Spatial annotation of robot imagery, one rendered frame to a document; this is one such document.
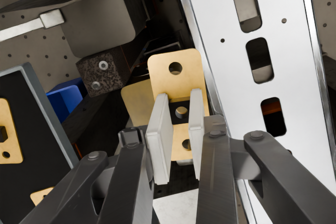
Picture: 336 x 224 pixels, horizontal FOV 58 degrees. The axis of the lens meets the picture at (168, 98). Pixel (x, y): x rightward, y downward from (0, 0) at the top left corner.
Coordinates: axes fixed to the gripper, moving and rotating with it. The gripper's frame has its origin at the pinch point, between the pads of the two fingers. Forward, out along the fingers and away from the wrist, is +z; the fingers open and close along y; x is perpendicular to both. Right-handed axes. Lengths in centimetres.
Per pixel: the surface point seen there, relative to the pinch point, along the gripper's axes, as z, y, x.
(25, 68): 13.6, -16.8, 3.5
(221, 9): 30.2, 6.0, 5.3
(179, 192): 20.4, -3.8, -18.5
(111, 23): 21.8, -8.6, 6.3
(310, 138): 31.5, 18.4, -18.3
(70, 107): 60, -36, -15
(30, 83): 13.3, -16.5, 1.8
